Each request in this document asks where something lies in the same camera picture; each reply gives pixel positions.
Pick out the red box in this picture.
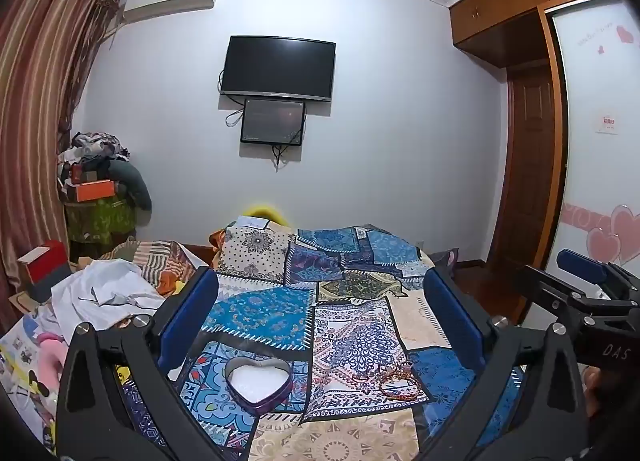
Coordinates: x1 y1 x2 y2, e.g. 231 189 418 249
17 240 71 288

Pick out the green patterned cloth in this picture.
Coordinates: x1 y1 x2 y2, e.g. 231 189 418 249
65 198 138 245

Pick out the white heart-printed sliding door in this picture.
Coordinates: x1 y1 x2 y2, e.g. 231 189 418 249
545 0 640 322

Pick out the cartoon printed sheet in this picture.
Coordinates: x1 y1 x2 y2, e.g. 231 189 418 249
0 313 63 457

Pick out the wooden wardrobe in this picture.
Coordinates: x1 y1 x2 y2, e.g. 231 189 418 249
448 0 640 332

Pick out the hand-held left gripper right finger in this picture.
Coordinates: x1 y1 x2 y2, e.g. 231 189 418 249
422 268 587 461

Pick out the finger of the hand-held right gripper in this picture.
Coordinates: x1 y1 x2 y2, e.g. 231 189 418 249
520 265 601 324
556 248 640 302

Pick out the person's right hand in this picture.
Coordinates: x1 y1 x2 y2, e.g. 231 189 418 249
582 366 608 418

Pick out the brown wooden door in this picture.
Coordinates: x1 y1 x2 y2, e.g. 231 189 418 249
487 64 558 282

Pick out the small black wall monitor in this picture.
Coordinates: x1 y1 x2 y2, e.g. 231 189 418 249
240 98 307 145

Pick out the yellow plush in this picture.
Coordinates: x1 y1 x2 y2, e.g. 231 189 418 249
239 204 288 229

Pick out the dark purple pillow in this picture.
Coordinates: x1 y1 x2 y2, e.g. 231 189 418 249
430 248 458 274

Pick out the orange striped bedding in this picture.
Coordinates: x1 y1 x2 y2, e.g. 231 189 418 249
102 238 211 292

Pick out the pile of clothes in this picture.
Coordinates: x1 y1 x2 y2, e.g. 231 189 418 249
57 130 132 179

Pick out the purple heart-shaped tin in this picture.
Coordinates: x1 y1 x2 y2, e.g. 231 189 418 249
223 356 292 417

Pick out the white cloth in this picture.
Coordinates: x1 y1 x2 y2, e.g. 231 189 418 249
50 257 168 342

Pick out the orange box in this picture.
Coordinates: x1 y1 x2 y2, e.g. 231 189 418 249
75 180 118 203

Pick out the pink plush toy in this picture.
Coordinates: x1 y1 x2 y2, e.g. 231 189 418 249
32 333 69 397

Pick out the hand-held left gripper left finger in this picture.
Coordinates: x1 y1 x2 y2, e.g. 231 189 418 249
54 265 221 461

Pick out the red beaded bracelet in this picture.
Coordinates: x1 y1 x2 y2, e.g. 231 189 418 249
378 375 418 399

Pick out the patchwork patterned blanket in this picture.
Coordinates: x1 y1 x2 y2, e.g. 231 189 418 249
120 221 531 461

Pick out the dark grey jacket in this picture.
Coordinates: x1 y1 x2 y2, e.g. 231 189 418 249
107 161 152 214

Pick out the brown striped curtain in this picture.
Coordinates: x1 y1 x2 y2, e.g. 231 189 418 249
0 0 126 342

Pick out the black wall television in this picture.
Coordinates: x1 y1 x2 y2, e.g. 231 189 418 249
218 34 337 103

